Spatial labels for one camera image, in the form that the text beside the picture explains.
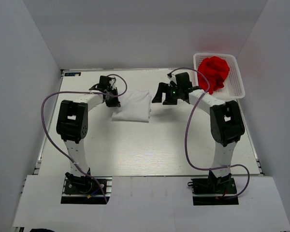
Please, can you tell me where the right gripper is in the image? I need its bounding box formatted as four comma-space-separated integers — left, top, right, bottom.
152, 82, 183, 105

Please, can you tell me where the white t shirt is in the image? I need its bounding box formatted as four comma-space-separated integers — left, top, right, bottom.
112, 90, 152, 123

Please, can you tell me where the red t shirt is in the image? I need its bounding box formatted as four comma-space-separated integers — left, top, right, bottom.
198, 56, 230, 94

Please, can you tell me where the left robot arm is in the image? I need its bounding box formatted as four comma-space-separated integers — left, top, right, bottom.
56, 75, 120, 193

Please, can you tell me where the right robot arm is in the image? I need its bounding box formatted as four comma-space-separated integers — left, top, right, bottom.
152, 72, 245, 193

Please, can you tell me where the blue label sticker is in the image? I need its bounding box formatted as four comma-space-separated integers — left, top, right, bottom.
64, 72, 81, 77

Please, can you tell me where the white plastic basket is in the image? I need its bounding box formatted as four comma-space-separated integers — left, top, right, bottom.
193, 53, 246, 101

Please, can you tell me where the dark blue object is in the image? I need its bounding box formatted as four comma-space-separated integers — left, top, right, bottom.
29, 228, 54, 232

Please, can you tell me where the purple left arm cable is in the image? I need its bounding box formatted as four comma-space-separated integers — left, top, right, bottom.
40, 73, 128, 203

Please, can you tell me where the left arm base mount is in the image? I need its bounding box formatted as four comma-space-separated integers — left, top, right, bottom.
60, 178, 107, 205

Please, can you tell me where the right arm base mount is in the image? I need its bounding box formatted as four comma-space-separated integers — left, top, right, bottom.
187, 178, 239, 206

